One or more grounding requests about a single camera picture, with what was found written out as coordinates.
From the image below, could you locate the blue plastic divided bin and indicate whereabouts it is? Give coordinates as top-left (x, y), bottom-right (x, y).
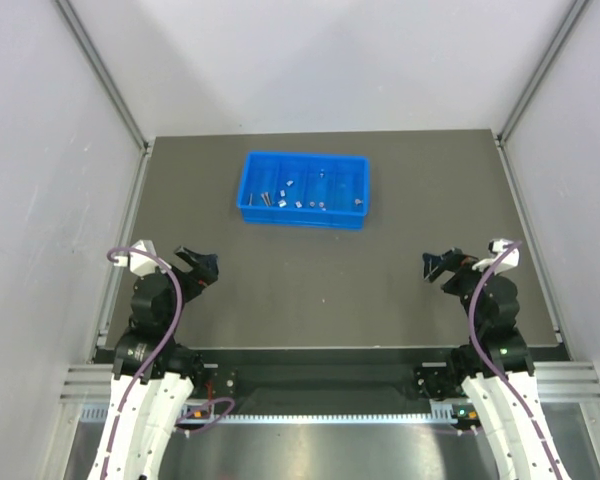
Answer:
top-left (236, 151), bottom-right (371, 230)

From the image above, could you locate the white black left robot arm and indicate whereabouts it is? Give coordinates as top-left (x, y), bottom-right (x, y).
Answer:
top-left (88, 240), bottom-right (219, 479)

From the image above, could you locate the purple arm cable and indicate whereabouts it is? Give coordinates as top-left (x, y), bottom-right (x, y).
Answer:
top-left (97, 246), bottom-right (235, 480)
top-left (468, 241), bottom-right (566, 480)

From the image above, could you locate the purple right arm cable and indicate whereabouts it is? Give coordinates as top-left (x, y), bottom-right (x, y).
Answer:
top-left (468, 241), bottom-right (566, 480)

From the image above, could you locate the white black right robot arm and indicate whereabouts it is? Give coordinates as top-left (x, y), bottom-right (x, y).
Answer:
top-left (414, 239), bottom-right (569, 479)

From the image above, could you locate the grey slotted cable duct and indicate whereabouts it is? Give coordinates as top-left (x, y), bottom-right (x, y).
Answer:
top-left (79, 403), bottom-right (459, 426)

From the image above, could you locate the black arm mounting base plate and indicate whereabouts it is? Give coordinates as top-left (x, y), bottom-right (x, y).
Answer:
top-left (173, 345), bottom-right (493, 400)

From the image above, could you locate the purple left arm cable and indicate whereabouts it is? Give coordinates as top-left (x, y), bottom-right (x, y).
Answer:
top-left (97, 246), bottom-right (235, 480)

